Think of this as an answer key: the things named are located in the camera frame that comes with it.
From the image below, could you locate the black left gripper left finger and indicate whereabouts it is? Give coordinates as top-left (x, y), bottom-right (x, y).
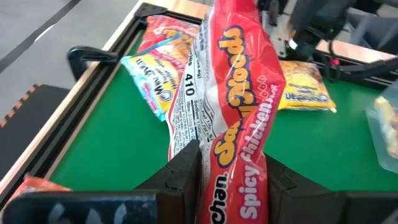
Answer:
top-left (0, 139), bottom-right (202, 224)

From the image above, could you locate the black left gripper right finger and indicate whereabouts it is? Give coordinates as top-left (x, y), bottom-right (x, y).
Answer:
top-left (267, 155), bottom-right (398, 224)

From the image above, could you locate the yellow creamy chicken ramen packet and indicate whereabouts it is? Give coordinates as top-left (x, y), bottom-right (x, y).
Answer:
top-left (374, 95), bottom-right (398, 159)
top-left (277, 60), bottom-right (338, 113)

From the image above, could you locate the red spicy chicken ramen packet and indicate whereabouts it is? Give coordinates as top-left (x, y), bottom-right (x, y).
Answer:
top-left (166, 0), bottom-right (287, 224)
top-left (136, 14), bottom-right (201, 63)
top-left (0, 173), bottom-right (73, 215)

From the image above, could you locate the red-white snack packet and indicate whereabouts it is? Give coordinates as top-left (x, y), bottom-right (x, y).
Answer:
top-left (120, 30), bottom-right (200, 122)

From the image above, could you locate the green table mat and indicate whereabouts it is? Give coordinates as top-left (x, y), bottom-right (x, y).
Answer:
top-left (49, 29), bottom-right (398, 192)

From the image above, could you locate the clear plastic bin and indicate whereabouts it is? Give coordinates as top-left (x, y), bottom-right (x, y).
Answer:
top-left (364, 82), bottom-right (398, 174)

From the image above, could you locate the black hazard-striped floor mat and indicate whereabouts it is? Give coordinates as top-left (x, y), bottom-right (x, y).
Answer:
top-left (0, 83), bottom-right (71, 180)

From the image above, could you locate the black frame clamp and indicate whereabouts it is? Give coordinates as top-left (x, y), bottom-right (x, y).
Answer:
top-left (67, 45), bottom-right (119, 82)

